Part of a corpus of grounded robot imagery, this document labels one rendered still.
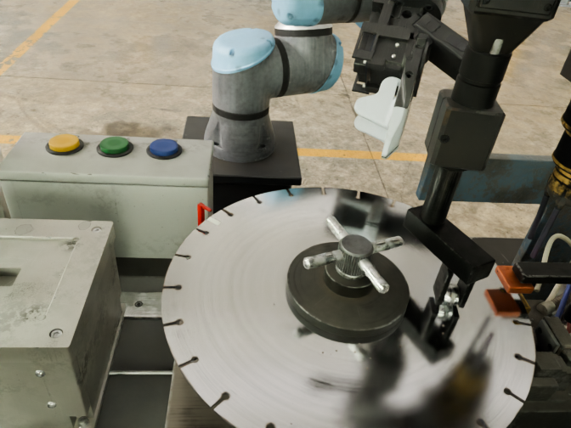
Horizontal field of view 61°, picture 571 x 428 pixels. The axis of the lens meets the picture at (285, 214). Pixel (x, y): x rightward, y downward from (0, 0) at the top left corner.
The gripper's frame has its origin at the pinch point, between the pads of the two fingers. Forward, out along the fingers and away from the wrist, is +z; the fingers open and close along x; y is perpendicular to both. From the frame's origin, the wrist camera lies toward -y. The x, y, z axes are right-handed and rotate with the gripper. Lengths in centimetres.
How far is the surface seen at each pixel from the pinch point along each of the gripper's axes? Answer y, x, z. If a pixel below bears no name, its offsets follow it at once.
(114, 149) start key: 37.6, -7.4, 5.7
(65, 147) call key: 43.7, -5.9, 7.6
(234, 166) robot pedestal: 30.9, -35.9, -7.3
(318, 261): 2.9, 11.5, 17.6
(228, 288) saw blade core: 10.3, 8.5, 21.4
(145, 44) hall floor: 205, -231, -161
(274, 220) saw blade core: 10.0, 2.1, 12.4
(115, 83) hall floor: 182, -191, -103
